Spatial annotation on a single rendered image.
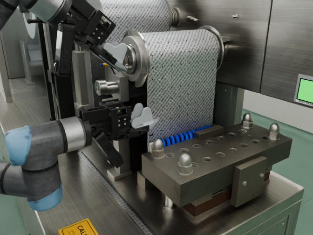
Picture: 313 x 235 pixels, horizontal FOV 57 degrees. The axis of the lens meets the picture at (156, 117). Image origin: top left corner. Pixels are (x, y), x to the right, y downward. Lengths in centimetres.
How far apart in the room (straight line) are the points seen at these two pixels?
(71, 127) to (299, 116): 319
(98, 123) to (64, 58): 16
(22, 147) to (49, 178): 9
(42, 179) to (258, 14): 68
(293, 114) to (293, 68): 286
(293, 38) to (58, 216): 72
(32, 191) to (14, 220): 163
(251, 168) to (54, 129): 47
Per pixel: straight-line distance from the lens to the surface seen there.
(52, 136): 63
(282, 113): 374
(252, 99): 396
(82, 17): 68
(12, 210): 241
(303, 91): 80
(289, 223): 96
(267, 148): 81
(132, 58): 72
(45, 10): 64
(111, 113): 66
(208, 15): 101
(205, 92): 85
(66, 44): 66
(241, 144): 81
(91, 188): 85
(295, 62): 81
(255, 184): 80
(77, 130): 64
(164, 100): 76
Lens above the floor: 138
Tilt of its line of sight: 22 degrees down
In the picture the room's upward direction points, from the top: straight up
